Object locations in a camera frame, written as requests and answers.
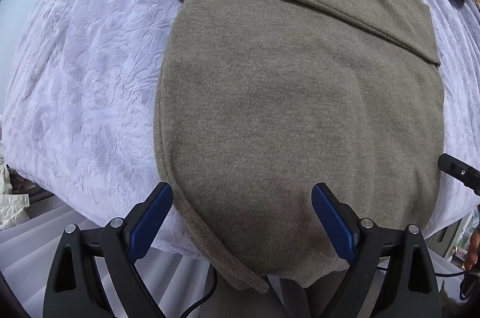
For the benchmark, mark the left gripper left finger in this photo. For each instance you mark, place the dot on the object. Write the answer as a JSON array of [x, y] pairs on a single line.
[[74, 287]]

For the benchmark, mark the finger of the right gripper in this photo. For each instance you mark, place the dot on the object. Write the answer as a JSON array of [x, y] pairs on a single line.
[[466, 174]]

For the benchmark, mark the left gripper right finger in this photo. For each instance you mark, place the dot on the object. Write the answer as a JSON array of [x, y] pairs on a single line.
[[409, 288]]

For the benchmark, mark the right hand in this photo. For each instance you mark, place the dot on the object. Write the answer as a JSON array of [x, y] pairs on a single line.
[[472, 257]]

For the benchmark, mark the beige knit sweater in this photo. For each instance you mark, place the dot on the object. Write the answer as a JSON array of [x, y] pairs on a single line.
[[259, 100]]

